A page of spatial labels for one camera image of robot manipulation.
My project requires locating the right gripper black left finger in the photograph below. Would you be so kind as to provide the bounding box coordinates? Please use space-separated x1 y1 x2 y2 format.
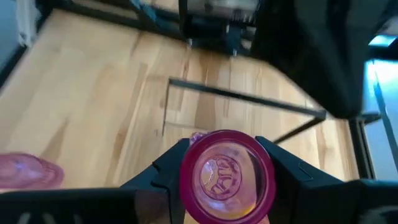
0 139 191 224

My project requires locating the pink ribbed oval glass vase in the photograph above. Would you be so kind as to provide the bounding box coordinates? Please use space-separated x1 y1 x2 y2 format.
0 152 65 190

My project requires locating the pink fluted glass vase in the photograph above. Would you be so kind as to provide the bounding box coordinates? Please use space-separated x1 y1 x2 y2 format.
179 129 277 224

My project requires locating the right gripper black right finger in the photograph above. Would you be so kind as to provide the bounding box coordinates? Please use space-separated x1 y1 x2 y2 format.
255 136 398 224

